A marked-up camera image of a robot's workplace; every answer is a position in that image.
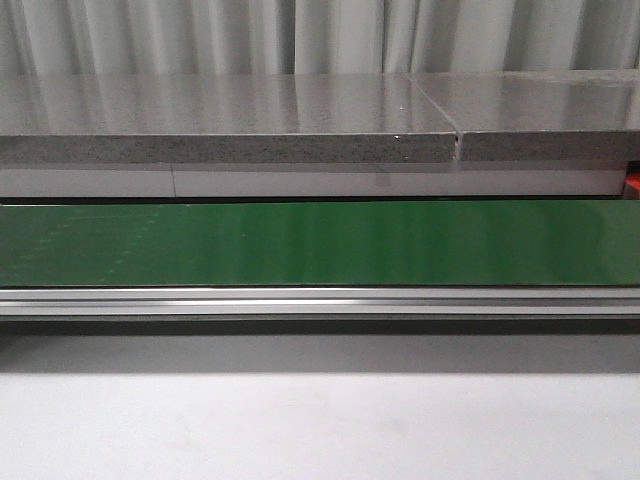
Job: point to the right grey stone slab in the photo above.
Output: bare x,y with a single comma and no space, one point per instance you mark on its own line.
583,116

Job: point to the grey stone countertop slab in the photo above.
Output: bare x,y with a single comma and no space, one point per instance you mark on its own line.
192,119

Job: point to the aluminium conveyor side rail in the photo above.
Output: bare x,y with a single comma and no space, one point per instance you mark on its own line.
459,303

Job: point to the red box at right edge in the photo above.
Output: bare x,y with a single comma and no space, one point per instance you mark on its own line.
631,189

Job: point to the white cabinet front panel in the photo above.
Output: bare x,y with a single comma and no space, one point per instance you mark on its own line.
313,180

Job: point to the green conveyor belt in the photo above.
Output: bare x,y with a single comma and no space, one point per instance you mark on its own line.
374,243

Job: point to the grey pleated curtain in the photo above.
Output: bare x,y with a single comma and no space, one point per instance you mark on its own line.
305,37

